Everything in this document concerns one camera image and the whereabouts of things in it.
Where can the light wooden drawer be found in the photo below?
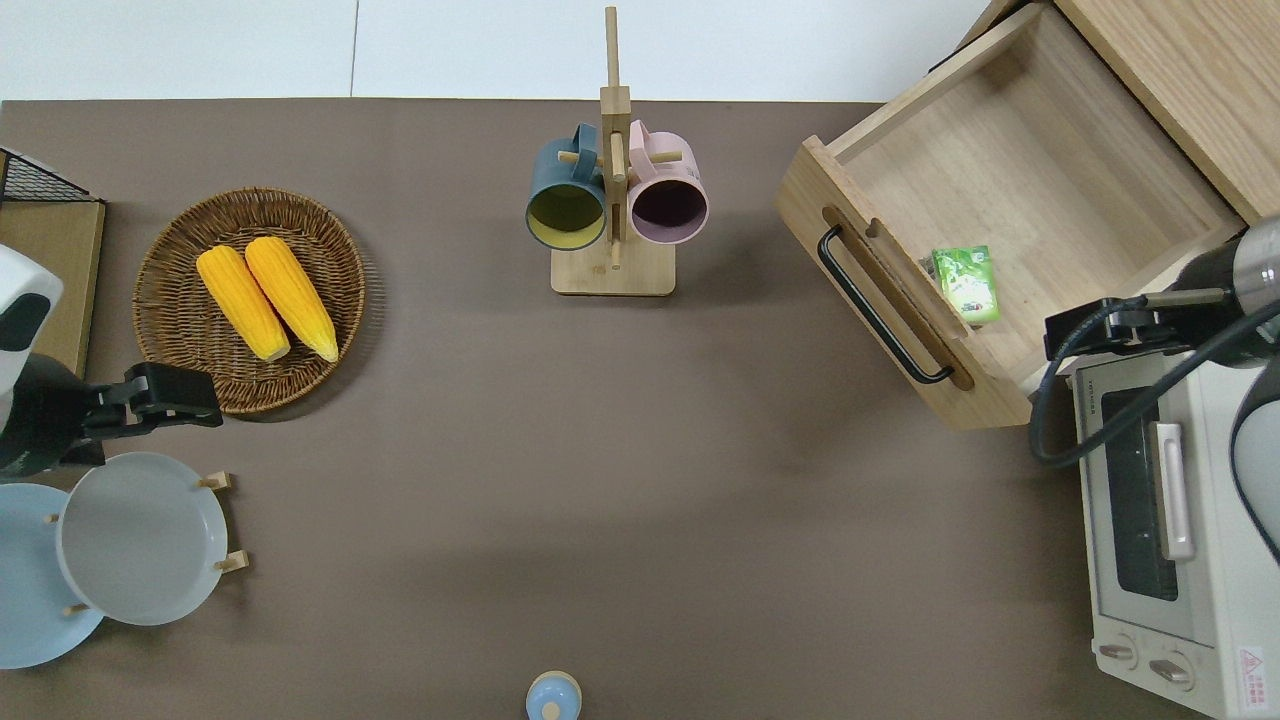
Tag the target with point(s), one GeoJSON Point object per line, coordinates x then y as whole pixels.
{"type": "Point", "coordinates": [1030, 160]}

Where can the blue bell with wooden knob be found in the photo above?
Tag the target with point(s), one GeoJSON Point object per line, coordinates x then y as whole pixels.
{"type": "Point", "coordinates": [553, 697]}

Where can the green snack packet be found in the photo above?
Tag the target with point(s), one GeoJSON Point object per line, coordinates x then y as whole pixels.
{"type": "Point", "coordinates": [968, 285]}

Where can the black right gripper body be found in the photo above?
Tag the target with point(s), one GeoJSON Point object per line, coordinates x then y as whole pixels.
{"type": "Point", "coordinates": [1075, 335]}

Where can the wooden mug tree stand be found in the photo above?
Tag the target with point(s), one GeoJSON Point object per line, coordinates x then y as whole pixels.
{"type": "Point", "coordinates": [612, 277]}

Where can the pink mug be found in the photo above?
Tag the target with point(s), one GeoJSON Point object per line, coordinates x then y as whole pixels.
{"type": "Point", "coordinates": [685, 180]}

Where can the brown table mat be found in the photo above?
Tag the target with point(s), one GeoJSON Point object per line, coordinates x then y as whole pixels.
{"type": "Point", "coordinates": [600, 480]}

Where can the grey plate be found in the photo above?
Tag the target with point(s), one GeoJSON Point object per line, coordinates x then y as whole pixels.
{"type": "Point", "coordinates": [140, 540]}

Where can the light wooden cabinet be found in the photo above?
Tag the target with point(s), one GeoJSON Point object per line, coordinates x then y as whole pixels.
{"type": "Point", "coordinates": [1200, 80]}

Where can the teal mug with yellow inside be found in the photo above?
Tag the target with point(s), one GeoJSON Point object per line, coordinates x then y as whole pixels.
{"type": "Point", "coordinates": [550, 175]}

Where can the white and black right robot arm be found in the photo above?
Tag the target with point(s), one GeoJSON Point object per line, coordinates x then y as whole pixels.
{"type": "Point", "coordinates": [1255, 270]}

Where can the yellow corn cob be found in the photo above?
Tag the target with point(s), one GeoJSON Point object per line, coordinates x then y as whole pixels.
{"type": "Point", "coordinates": [292, 295]}
{"type": "Point", "coordinates": [243, 303]}

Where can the light blue plate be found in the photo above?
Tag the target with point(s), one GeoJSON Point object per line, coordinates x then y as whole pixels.
{"type": "Point", "coordinates": [25, 590]}

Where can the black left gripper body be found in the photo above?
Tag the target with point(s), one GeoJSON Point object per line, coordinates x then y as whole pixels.
{"type": "Point", "coordinates": [165, 392]}

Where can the red warning sticker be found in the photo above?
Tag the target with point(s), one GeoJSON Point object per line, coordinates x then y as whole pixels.
{"type": "Point", "coordinates": [1251, 667]}

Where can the wooden plate rack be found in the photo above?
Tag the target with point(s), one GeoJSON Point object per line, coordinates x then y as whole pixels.
{"type": "Point", "coordinates": [222, 481]}

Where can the round brown wicker basket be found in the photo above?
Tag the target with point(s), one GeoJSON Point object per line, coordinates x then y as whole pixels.
{"type": "Point", "coordinates": [163, 300]}

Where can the cream toaster oven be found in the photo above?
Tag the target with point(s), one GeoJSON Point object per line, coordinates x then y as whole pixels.
{"type": "Point", "coordinates": [1225, 600]}

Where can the silver oven knob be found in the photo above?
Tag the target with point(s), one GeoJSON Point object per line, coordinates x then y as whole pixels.
{"type": "Point", "coordinates": [1168, 671]}
{"type": "Point", "coordinates": [1117, 653]}

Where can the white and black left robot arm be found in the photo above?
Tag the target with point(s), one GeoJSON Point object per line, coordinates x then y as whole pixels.
{"type": "Point", "coordinates": [25, 420]}

